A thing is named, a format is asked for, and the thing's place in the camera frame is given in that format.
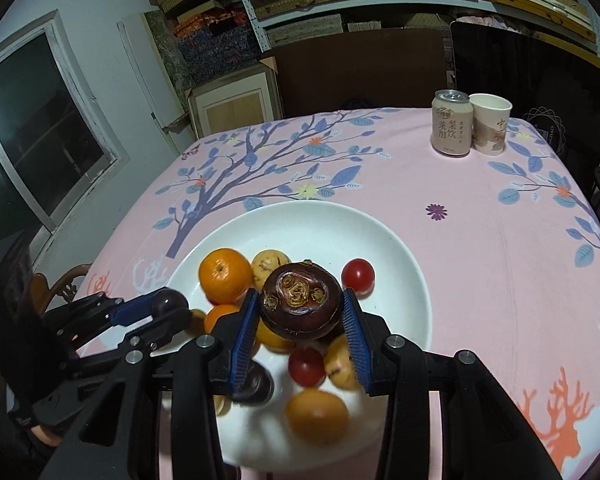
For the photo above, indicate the orange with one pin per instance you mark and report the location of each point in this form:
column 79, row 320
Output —
column 220, row 317
column 225, row 275

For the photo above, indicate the beige drink can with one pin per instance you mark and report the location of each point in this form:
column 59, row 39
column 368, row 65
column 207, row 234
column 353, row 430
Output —
column 450, row 122

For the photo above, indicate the beige paper cup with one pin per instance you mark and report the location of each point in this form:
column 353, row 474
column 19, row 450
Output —
column 490, row 125

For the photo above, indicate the speckled yellow fruit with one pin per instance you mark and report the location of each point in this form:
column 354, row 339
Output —
column 267, row 266

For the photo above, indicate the small dark purple fruit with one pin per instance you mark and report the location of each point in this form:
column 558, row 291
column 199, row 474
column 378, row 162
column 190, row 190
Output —
column 171, row 304

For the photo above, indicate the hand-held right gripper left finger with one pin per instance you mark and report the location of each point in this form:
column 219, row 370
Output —
column 242, row 352

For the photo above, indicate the red cherry tomato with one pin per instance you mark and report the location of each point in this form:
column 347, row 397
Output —
column 358, row 276
column 306, row 367

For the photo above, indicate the dark purple round fruit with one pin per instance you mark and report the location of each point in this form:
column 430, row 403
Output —
column 259, row 386

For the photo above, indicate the white oval plate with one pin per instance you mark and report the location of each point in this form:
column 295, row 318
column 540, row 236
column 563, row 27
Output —
column 330, row 240

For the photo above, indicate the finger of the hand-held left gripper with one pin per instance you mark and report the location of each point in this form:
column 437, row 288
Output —
column 132, row 312
column 160, row 332

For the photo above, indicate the pink printed tablecloth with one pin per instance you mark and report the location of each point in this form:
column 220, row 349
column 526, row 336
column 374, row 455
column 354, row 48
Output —
column 480, row 260

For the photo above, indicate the black chair back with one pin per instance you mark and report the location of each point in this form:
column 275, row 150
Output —
column 530, row 85

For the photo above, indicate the person's left hand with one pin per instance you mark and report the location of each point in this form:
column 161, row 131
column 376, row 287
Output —
column 45, row 436

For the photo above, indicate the wooden framed box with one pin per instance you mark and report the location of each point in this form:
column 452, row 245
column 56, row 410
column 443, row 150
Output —
column 232, row 105

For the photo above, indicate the carved wooden chair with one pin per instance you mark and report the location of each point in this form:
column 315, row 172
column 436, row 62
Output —
column 60, row 287

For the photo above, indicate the white metal shelf rack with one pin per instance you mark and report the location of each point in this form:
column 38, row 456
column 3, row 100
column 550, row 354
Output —
column 250, row 15

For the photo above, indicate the yellow orange round fruit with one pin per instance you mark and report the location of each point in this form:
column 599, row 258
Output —
column 317, row 416

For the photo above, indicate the white framed window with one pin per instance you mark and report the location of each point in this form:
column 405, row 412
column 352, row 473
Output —
column 35, row 135

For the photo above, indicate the small yellow round fruit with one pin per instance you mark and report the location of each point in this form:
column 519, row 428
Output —
column 221, row 405

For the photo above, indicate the white board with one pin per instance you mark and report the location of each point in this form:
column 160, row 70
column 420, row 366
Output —
column 150, row 75

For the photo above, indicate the dark brown water chestnut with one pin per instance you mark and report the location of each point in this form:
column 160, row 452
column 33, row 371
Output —
column 297, row 305

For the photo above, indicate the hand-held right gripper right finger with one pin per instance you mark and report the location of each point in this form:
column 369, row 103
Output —
column 356, row 350

